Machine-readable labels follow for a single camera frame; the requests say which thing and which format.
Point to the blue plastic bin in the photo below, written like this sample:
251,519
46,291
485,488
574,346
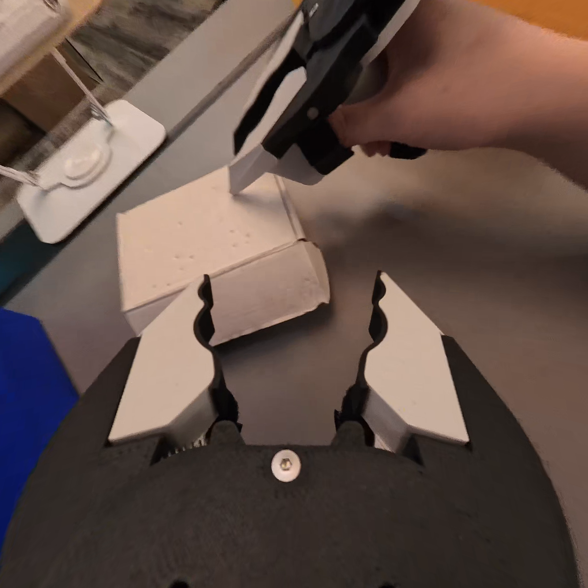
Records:
27,390

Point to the brown wooden beam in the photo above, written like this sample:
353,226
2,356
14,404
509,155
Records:
41,92

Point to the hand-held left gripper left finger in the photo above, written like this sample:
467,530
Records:
170,367

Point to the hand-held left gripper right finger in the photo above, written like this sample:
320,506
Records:
409,367

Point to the white cardboard mailer box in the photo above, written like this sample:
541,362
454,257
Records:
193,229

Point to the person's right hand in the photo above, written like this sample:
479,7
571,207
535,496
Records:
441,92

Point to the person's right forearm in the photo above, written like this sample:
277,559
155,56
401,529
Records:
556,105

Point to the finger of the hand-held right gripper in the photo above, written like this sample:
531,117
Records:
282,110
250,177

